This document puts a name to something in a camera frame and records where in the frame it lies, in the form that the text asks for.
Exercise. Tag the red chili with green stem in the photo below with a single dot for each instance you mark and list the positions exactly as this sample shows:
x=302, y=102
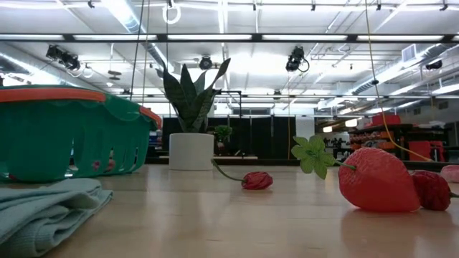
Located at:
x=257, y=180

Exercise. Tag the red toy strawberry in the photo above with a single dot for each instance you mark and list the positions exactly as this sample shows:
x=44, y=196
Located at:
x=376, y=182

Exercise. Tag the dark red toy chili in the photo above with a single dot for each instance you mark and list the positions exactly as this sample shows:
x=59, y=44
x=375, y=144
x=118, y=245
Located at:
x=432, y=190

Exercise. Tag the small pink toy fruit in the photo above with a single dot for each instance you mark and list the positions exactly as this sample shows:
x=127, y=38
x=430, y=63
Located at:
x=451, y=173

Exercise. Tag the small background potted plant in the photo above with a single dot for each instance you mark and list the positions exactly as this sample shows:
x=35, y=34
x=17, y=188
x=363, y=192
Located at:
x=223, y=133

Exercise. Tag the black room partition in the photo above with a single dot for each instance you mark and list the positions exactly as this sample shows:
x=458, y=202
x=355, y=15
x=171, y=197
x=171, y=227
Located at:
x=258, y=138

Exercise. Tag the snake plant in white pot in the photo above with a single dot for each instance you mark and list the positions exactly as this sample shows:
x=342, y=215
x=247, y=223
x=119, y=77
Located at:
x=191, y=150

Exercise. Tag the black hanging spotlight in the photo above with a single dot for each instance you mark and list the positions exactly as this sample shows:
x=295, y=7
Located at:
x=434, y=65
x=206, y=63
x=294, y=59
x=66, y=59

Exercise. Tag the black overhead beam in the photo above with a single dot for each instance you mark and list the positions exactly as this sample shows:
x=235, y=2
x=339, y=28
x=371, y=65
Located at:
x=162, y=37

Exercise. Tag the shelf with red bins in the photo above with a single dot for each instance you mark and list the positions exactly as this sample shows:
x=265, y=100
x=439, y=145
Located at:
x=394, y=129

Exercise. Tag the teal basket with orange rim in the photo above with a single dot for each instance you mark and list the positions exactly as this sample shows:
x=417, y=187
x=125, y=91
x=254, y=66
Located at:
x=46, y=143

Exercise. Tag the folded light blue cloth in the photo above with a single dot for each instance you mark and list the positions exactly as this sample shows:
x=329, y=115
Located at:
x=43, y=211

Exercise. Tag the black aluminium table frame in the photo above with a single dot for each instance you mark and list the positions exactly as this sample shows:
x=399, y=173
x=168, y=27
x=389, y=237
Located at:
x=279, y=162

